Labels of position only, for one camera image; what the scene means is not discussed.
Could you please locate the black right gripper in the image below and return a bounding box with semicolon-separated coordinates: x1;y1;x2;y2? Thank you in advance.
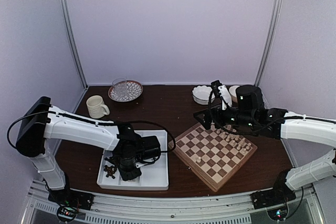
194;103;256;131

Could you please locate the white plastic tray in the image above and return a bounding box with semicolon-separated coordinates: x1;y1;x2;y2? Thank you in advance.
96;129;170;190

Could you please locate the cream round bowl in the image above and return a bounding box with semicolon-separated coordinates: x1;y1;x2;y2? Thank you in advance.
229;86;239;103

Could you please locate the white scalloped bowl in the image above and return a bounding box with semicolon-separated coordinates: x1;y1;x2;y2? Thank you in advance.
192;86;212;105

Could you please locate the left aluminium frame post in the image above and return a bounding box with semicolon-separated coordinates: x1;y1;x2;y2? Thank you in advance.
60;0;88;90

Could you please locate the dark chess pieces pile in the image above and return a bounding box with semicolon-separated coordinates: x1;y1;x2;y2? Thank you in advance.
103;157;118;179

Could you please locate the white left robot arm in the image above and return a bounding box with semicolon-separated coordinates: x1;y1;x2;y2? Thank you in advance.
6;97;161;205

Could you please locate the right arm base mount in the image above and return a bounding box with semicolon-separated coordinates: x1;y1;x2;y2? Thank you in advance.
250;189;296;209

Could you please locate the right aluminium frame post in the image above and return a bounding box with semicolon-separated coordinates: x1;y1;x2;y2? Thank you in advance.
254;0;283;87

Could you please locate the aluminium frame post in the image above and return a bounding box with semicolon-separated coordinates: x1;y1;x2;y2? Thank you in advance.
60;0;88;90
254;0;283;87

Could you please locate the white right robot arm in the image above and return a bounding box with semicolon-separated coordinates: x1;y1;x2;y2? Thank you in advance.
193;81;335;204

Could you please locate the patterned brown plate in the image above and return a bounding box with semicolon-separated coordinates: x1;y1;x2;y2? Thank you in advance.
108;80;143;102

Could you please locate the clear drinking glass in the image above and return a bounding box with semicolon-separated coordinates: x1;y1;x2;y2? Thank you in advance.
112;78;127;98

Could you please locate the cream ceramic mug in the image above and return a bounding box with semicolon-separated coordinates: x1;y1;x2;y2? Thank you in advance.
86;95;110;119

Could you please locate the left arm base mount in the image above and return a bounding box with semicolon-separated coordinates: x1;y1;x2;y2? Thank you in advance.
48;190;94;210

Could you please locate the wooden chess board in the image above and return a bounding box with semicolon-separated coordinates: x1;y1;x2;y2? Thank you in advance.
169;123;257;192

